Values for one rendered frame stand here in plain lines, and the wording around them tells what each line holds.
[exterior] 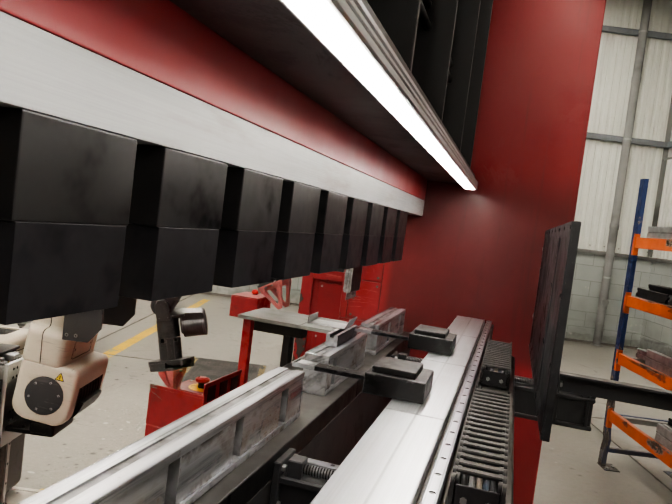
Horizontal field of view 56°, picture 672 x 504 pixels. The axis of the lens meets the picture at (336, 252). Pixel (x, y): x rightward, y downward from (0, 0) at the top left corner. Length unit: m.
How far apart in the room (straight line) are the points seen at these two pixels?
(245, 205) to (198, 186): 0.14
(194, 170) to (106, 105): 0.17
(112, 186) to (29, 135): 0.11
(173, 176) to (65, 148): 0.17
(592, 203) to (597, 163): 0.55
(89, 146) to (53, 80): 0.07
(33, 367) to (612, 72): 8.79
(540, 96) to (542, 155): 0.22
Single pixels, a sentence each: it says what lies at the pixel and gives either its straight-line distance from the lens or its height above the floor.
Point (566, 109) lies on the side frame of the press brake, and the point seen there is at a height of 1.79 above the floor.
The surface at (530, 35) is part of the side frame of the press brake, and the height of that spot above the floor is 2.06.
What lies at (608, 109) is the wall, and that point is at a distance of 9.65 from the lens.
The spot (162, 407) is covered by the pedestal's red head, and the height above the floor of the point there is 0.76.
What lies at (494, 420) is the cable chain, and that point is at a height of 1.04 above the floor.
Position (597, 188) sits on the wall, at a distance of 9.50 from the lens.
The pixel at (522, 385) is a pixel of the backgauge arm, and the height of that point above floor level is 0.84.
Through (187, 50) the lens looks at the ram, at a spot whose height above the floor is 1.44.
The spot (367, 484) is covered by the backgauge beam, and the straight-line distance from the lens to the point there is 0.78.
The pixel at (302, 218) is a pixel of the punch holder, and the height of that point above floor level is 1.28.
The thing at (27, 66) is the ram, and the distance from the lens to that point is 0.54.
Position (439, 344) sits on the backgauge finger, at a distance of 1.61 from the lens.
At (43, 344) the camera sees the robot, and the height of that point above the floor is 0.86.
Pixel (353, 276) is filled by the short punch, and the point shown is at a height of 1.14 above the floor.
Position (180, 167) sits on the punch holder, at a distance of 0.72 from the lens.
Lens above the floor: 1.29
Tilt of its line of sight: 3 degrees down
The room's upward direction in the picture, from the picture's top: 7 degrees clockwise
